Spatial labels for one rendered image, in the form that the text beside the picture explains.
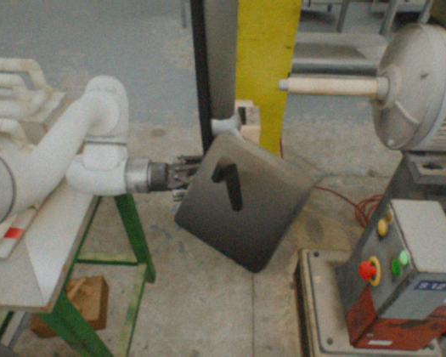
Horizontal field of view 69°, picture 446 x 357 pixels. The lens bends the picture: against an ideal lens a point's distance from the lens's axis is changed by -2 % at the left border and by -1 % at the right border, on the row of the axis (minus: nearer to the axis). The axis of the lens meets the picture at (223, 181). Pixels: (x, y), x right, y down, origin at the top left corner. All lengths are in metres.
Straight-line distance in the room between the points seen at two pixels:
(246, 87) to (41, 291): 1.30
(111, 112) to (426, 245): 0.69
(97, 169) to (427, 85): 0.70
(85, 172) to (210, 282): 1.12
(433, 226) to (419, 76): 0.27
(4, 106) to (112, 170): 0.40
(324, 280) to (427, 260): 0.91
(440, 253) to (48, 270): 0.80
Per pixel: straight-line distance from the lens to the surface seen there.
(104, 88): 0.85
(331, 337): 1.45
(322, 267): 1.57
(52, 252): 0.90
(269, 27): 1.61
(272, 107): 1.81
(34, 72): 1.04
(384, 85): 0.76
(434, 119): 0.71
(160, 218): 2.06
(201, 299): 1.76
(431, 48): 0.71
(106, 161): 0.83
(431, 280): 0.68
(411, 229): 0.69
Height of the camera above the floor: 1.61
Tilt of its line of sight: 46 degrees down
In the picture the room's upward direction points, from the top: straight up
